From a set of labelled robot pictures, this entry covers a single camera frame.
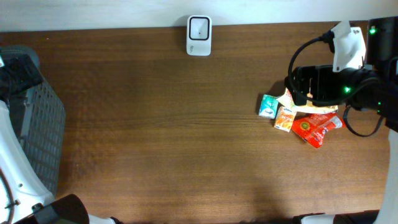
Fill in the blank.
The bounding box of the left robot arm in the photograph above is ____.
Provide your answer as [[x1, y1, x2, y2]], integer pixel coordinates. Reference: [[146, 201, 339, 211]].
[[1, 46, 119, 223]]

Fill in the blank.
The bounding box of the white barcode scanner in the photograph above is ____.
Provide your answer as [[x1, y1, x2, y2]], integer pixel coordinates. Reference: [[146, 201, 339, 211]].
[[186, 15, 212, 57]]

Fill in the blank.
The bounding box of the orange small carton box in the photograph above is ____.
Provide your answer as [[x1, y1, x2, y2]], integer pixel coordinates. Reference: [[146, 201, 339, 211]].
[[274, 106, 297, 132]]

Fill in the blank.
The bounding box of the red snack bag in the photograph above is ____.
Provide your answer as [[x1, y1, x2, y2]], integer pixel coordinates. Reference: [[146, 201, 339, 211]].
[[292, 112, 346, 149]]

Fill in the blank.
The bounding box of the grey plastic mesh basket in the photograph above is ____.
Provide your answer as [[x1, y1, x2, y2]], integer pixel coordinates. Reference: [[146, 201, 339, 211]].
[[1, 45, 66, 195]]

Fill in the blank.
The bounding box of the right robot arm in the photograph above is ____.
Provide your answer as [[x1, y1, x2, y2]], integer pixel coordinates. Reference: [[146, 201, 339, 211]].
[[285, 16, 397, 223]]

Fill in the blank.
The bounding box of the teal tissue packet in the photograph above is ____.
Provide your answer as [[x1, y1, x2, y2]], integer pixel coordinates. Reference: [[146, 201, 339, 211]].
[[259, 95, 279, 119]]

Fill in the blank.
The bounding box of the yellow snack bag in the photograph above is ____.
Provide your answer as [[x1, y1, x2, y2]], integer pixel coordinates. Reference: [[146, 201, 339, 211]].
[[276, 88, 338, 114]]

